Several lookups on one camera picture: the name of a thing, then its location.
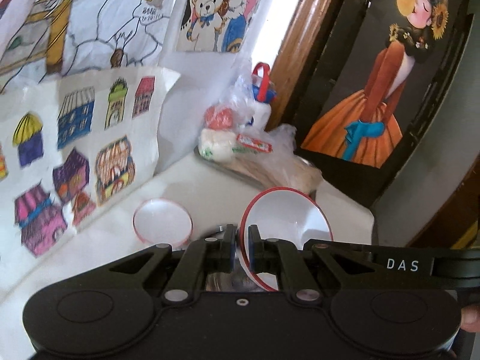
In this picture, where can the person's right hand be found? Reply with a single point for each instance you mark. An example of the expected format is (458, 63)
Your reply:
(470, 318)

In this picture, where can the red green labelled packet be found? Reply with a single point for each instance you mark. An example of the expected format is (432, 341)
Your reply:
(253, 143)

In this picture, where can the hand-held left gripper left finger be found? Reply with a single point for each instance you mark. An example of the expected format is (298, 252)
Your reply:
(233, 249)

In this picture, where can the white red-rimmed ceramic bowl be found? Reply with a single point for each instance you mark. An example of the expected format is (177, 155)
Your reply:
(288, 217)
(163, 221)

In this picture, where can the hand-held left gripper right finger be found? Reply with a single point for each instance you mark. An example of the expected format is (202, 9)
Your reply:
(251, 249)

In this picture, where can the teddy bear cartoon poster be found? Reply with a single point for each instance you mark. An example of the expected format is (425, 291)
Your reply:
(210, 15)

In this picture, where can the white printed table cover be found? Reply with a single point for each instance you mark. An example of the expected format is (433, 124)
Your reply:
(195, 191)

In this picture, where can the white bottle with blue lid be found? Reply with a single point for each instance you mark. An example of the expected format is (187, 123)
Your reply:
(260, 114)

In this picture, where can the laughing boy drawing poster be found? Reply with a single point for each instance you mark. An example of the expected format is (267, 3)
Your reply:
(112, 26)

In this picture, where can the orange dress girl poster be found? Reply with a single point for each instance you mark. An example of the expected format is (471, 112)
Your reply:
(356, 127)

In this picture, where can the red round food in bag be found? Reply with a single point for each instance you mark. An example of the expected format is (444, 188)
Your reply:
(219, 118)

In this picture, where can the colourful houses drawing sheet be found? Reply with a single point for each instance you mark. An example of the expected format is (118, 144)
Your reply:
(93, 120)

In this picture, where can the white bun packet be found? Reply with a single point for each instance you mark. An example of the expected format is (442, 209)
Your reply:
(217, 146)

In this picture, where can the brown wooden door frame post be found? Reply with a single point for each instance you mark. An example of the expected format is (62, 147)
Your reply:
(300, 45)

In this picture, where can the flatbread in plastic bag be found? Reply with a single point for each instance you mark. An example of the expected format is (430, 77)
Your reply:
(285, 172)

